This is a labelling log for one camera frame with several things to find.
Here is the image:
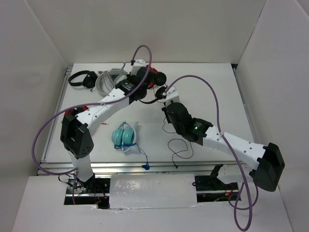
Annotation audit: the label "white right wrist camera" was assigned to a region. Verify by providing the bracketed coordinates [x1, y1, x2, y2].
[162, 87, 180, 107]

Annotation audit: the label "grey white headphones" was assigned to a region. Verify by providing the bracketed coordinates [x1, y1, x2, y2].
[95, 61, 127, 97]

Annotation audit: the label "red wrapped headphones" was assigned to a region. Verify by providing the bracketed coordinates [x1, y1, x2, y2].
[147, 67, 159, 89]

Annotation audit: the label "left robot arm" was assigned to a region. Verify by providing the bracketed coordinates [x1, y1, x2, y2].
[60, 65, 153, 193]

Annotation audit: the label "black headphones at back left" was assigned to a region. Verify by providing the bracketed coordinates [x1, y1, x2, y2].
[68, 70, 98, 89]

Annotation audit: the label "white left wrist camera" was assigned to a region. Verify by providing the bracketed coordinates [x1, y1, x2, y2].
[130, 59, 147, 75]

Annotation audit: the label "black wired headphones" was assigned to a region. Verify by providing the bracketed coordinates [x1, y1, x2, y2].
[140, 72, 194, 169]

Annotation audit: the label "red black headphones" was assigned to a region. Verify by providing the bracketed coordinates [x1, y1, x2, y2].
[64, 106, 89, 116]

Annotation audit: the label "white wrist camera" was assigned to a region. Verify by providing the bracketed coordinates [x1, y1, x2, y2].
[162, 87, 180, 107]
[130, 59, 147, 75]

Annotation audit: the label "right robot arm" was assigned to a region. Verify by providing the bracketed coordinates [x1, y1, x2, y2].
[161, 102, 285, 192]

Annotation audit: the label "white foil-covered panel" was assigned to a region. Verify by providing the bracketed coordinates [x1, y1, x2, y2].
[109, 174, 197, 209]

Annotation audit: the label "teal white headphones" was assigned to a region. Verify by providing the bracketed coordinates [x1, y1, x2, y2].
[111, 121, 150, 171]

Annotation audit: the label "aluminium rail frame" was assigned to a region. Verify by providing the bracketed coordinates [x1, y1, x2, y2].
[37, 161, 249, 174]

